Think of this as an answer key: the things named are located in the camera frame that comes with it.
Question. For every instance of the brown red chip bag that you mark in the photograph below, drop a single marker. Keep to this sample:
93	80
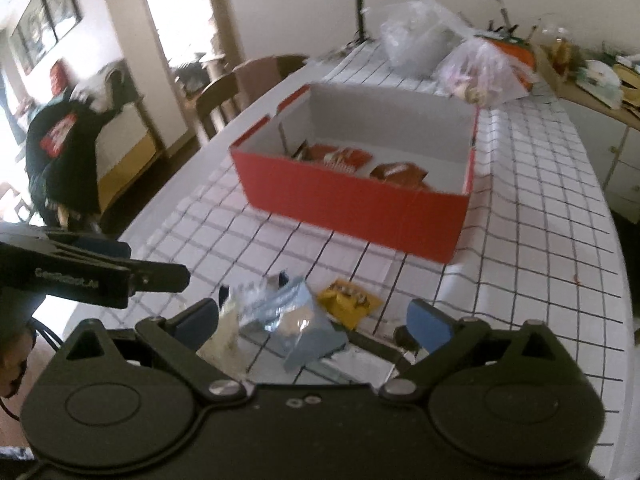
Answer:
405	174

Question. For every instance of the white sideboard cabinet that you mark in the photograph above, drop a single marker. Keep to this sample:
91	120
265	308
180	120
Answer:
610	138

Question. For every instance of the tissue box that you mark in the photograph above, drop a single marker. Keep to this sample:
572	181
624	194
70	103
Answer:
600	80

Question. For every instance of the framed wall picture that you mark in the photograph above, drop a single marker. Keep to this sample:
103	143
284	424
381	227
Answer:
40	28

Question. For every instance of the silver black foil pack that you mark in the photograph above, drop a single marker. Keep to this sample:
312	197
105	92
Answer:
370	360

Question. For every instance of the red cardboard box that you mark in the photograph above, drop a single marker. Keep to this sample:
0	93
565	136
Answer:
435	133

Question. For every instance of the red snack bag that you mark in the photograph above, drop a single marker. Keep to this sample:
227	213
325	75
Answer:
347	160

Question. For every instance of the yellow small snack pack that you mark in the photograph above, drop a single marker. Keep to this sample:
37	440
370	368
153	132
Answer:
348	302

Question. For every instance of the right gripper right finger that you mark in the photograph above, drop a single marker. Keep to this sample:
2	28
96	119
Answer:
450	345

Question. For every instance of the light blue snack pack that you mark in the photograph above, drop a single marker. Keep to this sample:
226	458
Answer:
290	312

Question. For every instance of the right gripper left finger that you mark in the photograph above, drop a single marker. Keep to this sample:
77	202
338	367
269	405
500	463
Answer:
175	343

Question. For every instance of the left wooden chair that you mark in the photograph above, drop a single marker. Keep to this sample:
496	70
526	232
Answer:
225	98

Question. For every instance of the black backpack on chair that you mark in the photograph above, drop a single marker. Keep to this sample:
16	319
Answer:
61	148

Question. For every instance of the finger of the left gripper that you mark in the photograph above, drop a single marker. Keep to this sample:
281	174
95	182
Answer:
91	242
153	276

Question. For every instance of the clear plastic bag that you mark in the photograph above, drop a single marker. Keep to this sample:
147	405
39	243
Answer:
416	35

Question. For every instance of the cream snack bag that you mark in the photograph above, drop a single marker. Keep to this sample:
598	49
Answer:
222	348

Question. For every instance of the pink snack plastic bag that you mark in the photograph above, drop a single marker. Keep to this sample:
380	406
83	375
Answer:
480	73

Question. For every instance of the amber glass bottle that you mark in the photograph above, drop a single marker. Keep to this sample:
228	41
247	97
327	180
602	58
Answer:
561	52

